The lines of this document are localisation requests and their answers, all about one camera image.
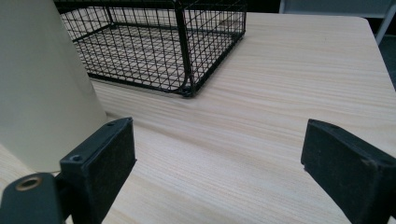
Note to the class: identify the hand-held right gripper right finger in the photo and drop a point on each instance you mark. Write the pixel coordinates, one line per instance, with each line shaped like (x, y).
(348, 168)

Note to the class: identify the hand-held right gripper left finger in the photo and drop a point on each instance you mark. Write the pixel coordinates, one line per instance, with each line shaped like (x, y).
(102, 165)

